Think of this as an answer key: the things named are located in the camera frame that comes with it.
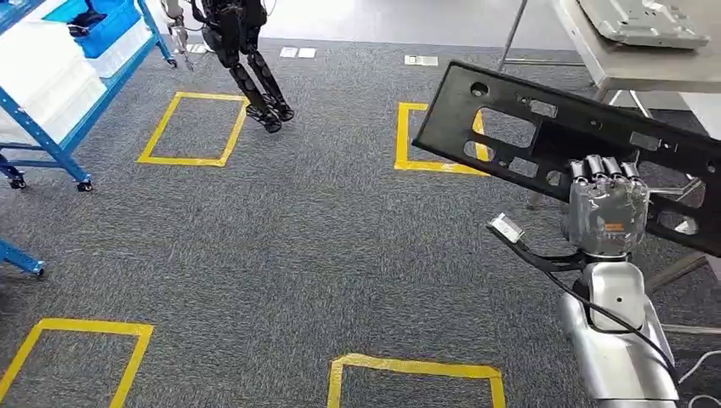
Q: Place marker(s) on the black item in crate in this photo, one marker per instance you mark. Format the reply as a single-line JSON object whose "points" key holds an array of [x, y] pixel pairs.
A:
{"points": [[87, 22]]}

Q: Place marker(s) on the grey metal part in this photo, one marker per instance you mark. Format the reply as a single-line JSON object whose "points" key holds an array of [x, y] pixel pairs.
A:
{"points": [[636, 22]]}

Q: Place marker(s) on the yellow floor tape square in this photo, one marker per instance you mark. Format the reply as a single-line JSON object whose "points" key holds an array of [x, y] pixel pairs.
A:
{"points": [[417, 367], [84, 326], [180, 161], [402, 141]]}

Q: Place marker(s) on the blue plastic crate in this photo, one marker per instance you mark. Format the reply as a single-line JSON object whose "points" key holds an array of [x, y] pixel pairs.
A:
{"points": [[112, 28]]}

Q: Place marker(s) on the large white plastic crate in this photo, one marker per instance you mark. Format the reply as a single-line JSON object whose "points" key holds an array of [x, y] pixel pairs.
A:
{"points": [[39, 84]]}

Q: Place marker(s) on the steel table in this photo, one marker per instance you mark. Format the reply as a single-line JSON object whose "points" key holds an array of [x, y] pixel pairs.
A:
{"points": [[631, 67]]}

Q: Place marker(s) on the blue metal rack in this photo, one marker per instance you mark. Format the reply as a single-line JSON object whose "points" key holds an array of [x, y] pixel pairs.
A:
{"points": [[56, 153]]}

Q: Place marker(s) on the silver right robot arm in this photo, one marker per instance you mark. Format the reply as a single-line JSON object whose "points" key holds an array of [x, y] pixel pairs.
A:
{"points": [[614, 349]]}

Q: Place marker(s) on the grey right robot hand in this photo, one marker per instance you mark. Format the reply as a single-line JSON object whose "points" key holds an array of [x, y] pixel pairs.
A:
{"points": [[605, 214]]}

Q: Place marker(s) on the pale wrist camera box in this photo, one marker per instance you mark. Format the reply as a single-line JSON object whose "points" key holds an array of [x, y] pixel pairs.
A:
{"points": [[506, 227]]}

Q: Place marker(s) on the black perforated metal panel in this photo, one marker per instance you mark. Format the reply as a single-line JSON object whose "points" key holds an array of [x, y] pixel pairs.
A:
{"points": [[563, 141]]}

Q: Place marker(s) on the wide silver floor outlet plate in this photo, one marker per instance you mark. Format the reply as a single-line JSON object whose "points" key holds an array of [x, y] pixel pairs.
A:
{"points": [[421, 60]]}

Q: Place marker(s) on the black humanoid robot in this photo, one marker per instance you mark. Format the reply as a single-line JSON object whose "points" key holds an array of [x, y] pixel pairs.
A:
{"points": [[236, 34]]}

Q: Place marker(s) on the blue rack foot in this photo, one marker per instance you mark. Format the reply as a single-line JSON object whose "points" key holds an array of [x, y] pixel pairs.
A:
{"points": [[19, 259]]}

